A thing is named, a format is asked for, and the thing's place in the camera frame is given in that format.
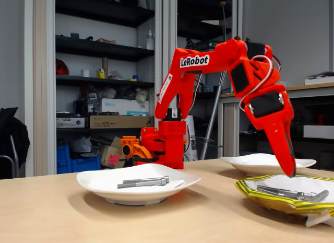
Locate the red black helmet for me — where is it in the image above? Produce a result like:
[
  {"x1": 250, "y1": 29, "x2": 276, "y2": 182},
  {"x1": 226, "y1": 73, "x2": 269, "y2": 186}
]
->
[{"x1": 55, "y1": 58, "x2": 70, "y2": 76}]

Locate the white tray with parts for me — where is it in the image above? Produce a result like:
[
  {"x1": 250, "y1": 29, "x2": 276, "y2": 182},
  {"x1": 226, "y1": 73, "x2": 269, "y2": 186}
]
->
[{"x1": 304, "y1": 71, "x2": 334, "y2": 86}]

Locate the flat white printed box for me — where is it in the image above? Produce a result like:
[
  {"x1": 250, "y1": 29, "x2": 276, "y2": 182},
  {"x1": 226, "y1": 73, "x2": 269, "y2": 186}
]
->
[{"x1": 56, "y1": 117, "x2": 86, "y2": 129}]

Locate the long brown cardboard box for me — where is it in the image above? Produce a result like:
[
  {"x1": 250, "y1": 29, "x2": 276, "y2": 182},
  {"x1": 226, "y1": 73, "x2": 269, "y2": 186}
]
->
[{"x1": 89, "y1": 115, "x2": 154, "y2": 129}]

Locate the grey chair frame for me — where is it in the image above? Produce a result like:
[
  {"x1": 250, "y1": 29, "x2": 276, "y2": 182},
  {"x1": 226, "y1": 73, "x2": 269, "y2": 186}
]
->
[{"x1": 0, "y1": 134, "x2": 20, "y2": 179}]

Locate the white square ceramic plate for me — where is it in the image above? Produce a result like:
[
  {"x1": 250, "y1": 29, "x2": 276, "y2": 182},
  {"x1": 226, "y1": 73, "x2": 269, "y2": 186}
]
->
[
  {"x1": 220, "y1": 153, "x2": 317, "y2": 177},
  {"x1": 76, "y1": 163, "x2": 202, "y2": 206}
]

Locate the cardboard box pink sticker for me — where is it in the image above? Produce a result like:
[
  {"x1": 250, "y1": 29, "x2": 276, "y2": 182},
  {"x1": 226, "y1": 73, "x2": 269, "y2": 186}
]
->
[{"x1": 100, "y1": 136, "x2": 128, "y2": 168}]

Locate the black box with stickers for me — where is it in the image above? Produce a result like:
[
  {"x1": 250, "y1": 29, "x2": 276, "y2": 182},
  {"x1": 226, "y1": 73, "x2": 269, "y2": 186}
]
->
[{"x1": 74, "y1": 91, "x2": 103, "y2": 115}]

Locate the blue plastic crate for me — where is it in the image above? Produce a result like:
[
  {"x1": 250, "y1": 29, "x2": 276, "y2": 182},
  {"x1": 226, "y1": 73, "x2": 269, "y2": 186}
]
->
[
  {"x1": 69, "y1": 155, "x2": 102, "y2": 173},
  {"x1": 56, "y1": 144, "x2": 71, "y2": 175}
]

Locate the white stuffed bag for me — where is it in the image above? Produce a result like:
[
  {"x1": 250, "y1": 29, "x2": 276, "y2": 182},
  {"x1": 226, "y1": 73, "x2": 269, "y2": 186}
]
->
[{"x1": 135, "y1": 87, "x2": 149, "y2": 103}]

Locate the white upper arm cable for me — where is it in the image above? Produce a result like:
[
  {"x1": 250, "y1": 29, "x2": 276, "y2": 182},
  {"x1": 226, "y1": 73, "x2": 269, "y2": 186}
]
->
[{"x1": 192, "y1": 73, "x2": 204, "y2": 108}]

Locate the metal coat stand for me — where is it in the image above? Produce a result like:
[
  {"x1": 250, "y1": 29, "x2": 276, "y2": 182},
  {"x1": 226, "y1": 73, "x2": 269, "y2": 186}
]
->
[{"x1": 199, "y1": 1, "x2": 252, "y2": 160}]

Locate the short steel bolt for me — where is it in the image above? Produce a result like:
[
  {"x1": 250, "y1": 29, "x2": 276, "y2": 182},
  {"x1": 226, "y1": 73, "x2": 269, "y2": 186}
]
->
[{"x1": 297, "y1": 191, "x2": 317, "y2": 200}]

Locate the white Weller box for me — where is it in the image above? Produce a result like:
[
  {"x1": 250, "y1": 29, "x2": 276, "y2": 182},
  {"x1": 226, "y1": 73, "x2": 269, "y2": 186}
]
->
[{"x1": 101, "y1": 98, "x2": 150, "y2": 116}]

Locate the orange printed robot part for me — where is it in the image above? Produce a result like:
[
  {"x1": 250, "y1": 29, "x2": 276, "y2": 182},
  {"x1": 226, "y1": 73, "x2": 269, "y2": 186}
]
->
[{"x1": 120, "y1": 135, "x2": 153, "y2": 160}]

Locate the white wrist servo cable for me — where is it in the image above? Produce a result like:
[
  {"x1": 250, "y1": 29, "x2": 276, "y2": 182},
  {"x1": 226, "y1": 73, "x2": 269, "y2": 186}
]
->
[{"x1": 238, "y1": 55, "x2": 275, "y2": 112}]

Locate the yellow black striped plate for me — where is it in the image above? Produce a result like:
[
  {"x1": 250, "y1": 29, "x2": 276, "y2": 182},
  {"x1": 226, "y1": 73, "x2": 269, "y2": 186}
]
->
[{"x1": 234, "y1": 174, "x2": 334, "y2": 228}]

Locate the wooden desk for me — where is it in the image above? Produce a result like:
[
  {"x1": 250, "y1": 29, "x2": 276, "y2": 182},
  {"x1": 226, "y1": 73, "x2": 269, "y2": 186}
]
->
[{"x1": 220, "y1": 82, "x2": 334, "y2": 157}]

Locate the red black servo cable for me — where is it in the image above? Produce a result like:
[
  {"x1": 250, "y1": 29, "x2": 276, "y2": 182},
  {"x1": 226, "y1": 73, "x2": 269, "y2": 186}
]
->
[{"x1": 271, "y1": 52, "x2": 283, "y2": 73}]

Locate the grey metal shelf cabinet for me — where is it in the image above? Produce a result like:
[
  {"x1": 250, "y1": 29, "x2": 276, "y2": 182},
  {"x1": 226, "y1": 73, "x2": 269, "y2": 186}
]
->
[
  {"x1": 25, "y1": 0, "x2": 163, "y2": 177},
  {"x1": 161, "y1": 0, "x2": 243, "y2": 161}
]

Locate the white crumpled bag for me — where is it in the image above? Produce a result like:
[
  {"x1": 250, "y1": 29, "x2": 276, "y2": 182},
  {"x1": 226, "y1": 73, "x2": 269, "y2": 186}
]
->
[{"x1": 98, "y1": 87, "x2": 117, "y2": 99}]

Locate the black jacket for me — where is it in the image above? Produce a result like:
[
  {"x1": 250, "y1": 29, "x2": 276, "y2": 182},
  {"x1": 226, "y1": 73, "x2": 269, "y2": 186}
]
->
[{"x1": 0, "y1": 107, "x2": 31, "y2": 163}]

